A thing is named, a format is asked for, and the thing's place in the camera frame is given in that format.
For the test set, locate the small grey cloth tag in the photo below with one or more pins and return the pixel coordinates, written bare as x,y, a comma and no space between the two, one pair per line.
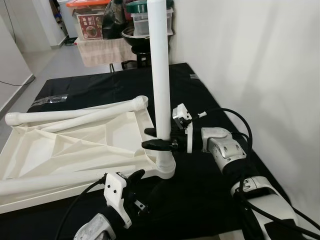
193,76

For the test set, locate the red printed box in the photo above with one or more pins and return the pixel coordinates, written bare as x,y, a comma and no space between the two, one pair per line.
92,27

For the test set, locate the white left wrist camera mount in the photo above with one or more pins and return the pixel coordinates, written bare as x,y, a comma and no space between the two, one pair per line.
114,192

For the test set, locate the clear plastic bag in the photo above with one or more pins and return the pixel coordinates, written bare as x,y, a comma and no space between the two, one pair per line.
52,99

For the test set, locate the black bag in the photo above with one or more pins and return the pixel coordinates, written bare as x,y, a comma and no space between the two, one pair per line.
114,22

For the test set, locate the cream plastic table top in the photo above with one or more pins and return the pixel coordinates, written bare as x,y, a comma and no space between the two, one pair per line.
75,150

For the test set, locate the beige side table cloth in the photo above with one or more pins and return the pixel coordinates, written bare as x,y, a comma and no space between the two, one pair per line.
102,52

